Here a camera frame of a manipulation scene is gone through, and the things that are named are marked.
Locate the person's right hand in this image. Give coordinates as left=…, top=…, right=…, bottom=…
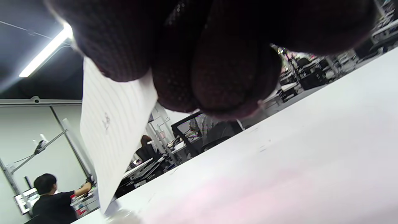
left=45, top=0, right=378, bottom=120

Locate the lined paper with black text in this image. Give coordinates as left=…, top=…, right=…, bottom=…
left=80, top=58, right=158, bottom=214

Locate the black mesh office chair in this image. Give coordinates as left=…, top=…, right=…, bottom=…
left=171, top=111, right=245, bottom=156

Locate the ceiling strip light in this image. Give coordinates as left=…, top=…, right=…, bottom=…
left=19, top=23, right=74, bottom=78

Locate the desk monitor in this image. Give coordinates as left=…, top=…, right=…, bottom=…
left=13, top=187, right=40, bottom=215

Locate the camera boom arm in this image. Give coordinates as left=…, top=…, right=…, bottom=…
left=10, top=129, right=68, bottom=174

